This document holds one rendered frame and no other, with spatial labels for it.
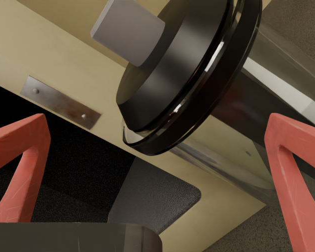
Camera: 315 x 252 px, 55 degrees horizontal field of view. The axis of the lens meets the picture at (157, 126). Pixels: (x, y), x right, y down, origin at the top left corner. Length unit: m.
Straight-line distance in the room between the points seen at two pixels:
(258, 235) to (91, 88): 0.25
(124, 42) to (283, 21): 0.47
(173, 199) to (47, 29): 0.25
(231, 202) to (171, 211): 0.08
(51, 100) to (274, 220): 0.27
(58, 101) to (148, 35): 0.15
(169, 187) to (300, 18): 0.34
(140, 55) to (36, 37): 0.19
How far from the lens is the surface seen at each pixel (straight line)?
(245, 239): 0.40
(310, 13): 0.56
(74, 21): 0.72
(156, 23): 0.16
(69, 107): 0.29
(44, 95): 0.29
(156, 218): 0.43
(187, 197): 0.38
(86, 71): 0.33
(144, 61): 0.16
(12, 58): 0.29
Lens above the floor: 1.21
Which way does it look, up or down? 20 degrees down
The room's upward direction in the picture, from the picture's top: 60 degrees counter-clockwise
